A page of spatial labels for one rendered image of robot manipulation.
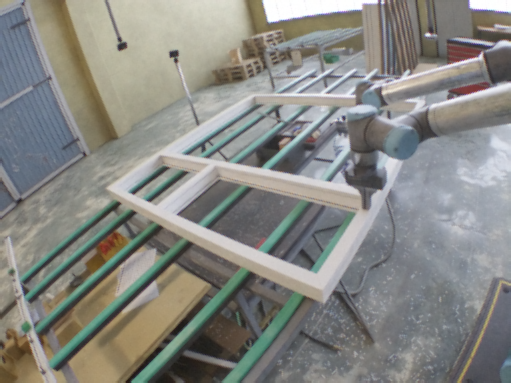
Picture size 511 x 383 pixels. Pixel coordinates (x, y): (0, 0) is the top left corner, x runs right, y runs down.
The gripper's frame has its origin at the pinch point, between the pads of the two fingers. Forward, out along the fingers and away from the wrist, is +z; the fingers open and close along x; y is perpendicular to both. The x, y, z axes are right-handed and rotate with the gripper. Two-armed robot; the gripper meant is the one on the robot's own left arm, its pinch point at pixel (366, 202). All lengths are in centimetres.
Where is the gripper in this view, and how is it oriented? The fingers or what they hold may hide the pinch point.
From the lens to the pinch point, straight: 101.2
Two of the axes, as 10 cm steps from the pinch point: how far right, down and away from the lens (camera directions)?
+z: 2.4, 8.0, 5.5
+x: -7.6, -1.9, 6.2
